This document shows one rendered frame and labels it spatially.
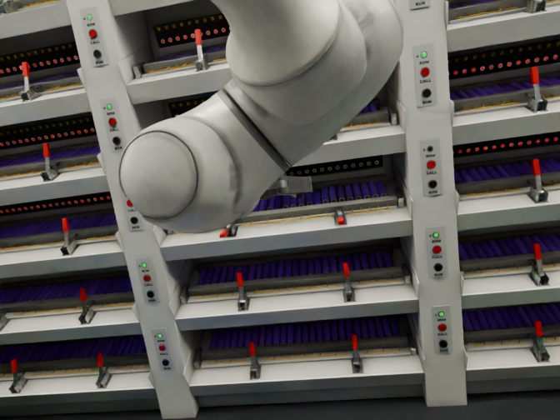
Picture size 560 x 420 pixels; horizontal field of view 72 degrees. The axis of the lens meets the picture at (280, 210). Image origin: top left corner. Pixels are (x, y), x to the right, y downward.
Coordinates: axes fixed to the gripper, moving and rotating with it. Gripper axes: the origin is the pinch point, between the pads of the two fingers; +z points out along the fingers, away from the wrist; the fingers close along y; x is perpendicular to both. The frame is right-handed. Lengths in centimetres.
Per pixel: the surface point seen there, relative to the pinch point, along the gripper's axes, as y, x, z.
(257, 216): -5.4, -3.9, 24.2
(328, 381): 7, -48, 29
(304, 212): 6.1, -4.2, 24.4
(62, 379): -70, -44, 32
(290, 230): 2.5, -8.1, 21.4
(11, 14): -53, 48, 9
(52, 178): -54, 11, 18
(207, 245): -18.0, -9.5, 21.1
